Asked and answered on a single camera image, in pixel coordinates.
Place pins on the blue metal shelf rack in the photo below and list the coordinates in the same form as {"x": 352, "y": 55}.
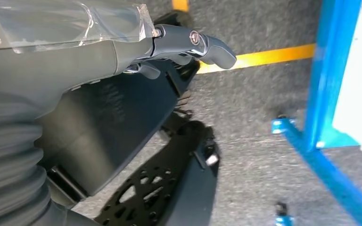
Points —
{"x": 324, "y": 78}

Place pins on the yellow floor tape line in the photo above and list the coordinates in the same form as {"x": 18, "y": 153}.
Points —
{"x": 180, "y": 4}
{"x": 262, "y": 57}

